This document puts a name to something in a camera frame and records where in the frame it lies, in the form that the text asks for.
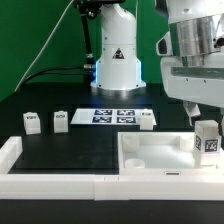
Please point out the white U-shaped fence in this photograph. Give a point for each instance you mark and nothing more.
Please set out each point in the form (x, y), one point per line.
(167, 186)

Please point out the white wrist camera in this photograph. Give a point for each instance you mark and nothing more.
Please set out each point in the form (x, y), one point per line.
(164, 48)

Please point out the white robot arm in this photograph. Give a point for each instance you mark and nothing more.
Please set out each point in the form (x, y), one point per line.
(192, 53)

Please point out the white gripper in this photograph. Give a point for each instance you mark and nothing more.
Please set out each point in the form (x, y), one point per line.
(203, 85)

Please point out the white sheet with markers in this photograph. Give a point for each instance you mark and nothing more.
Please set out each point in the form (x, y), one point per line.
(87, 116)

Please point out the white square tabletop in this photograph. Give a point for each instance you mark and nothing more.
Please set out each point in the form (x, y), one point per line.
(162, 153)

